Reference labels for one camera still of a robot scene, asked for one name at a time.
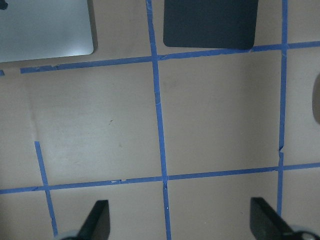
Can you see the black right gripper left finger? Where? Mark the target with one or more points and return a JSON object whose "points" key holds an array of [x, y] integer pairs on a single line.
{"points": [[97, 225]]}

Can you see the black mousepad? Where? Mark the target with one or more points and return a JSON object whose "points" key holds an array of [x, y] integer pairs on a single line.
{"points": [[218, 24]]}

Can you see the silver laptop notebook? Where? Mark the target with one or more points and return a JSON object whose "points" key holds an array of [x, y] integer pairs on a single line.
{"points": [[45, 29]]}

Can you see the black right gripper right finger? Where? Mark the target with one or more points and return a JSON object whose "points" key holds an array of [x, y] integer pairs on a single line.
{"points": [[266, 224]]}

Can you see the white computer mouse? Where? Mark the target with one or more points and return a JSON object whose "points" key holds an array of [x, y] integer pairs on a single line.
{"points": [[316, 99]]}

